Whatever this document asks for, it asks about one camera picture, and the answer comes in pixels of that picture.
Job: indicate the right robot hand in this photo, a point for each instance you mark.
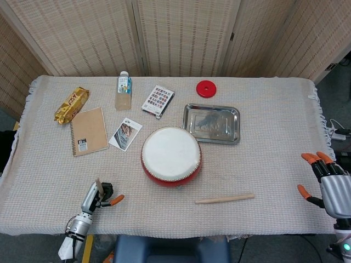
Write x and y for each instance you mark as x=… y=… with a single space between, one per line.
x=337 y=191

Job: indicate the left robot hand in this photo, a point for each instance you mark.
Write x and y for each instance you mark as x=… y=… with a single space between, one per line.
x=89 y=200

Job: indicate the wooden drumstick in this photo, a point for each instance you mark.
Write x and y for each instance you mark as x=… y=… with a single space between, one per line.
x=225 y=198
x=98 y=186

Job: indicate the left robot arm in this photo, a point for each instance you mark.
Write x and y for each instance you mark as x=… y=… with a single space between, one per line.
x=79 y=224

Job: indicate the red drum with white skin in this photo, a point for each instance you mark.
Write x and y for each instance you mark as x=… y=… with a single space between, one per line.
x=170 y=153

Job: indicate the rectangular metal tray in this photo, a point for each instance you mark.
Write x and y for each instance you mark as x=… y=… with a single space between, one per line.
x=211 y=123

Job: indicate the white power strip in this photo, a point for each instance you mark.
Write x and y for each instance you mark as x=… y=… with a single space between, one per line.
x=340 y=136

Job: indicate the brown spiral notebook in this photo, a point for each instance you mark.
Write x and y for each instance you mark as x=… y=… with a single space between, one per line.
x=89 y=131

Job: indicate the white photo card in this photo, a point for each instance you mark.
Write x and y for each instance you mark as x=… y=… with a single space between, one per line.
x=125 y=134

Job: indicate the beige woven tablecloth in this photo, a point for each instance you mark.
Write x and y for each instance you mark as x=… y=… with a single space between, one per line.
x=246 y=170

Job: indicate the blue padded seat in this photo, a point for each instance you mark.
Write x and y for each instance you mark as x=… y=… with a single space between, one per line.
x=170 y=249

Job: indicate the gold snack packet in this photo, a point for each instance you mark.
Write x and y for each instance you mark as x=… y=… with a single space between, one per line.
x=71 y=105

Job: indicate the clear drink bottle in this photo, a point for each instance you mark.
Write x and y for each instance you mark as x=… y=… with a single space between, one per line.
x=123 y=93

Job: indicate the red plastic disc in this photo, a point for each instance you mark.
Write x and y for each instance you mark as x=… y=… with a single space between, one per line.
x=206 y=89

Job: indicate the woven folding screen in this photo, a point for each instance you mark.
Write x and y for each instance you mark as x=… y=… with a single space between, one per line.
x=82 y=35

